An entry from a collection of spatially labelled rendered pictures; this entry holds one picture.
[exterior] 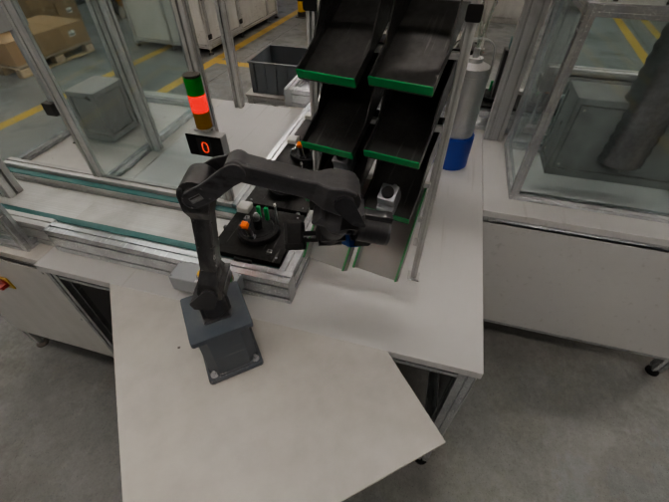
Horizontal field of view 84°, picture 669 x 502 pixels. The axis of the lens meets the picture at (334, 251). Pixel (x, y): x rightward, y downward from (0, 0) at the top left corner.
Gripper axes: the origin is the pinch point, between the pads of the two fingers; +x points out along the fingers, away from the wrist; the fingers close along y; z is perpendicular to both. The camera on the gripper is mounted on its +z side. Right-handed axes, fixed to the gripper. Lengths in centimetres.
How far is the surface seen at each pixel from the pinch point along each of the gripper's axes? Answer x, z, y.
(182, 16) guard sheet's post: 7, 61, 31
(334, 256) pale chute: 25.5, -0.7, -6.6
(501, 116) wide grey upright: 69, 70, -102
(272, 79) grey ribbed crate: 177, 159, 3
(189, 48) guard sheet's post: 13, 57, 31
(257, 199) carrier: 52, 26, 16
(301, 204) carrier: 48, 22, 0
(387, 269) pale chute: 20.5, -6.0, -20.8
